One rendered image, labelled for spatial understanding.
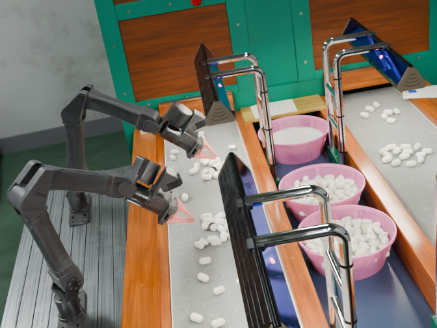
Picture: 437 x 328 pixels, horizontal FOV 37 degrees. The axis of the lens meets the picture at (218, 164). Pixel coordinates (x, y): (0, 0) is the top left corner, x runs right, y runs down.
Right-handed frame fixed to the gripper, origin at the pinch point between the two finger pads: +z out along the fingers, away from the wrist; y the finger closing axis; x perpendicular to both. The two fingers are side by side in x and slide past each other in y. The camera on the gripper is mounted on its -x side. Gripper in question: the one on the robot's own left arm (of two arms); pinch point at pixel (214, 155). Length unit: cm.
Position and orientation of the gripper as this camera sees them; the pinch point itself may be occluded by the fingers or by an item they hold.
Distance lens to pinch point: 217.5
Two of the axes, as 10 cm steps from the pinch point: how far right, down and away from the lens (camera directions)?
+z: 8.4, 4.5, 3.0
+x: -5.3, 7.9, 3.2
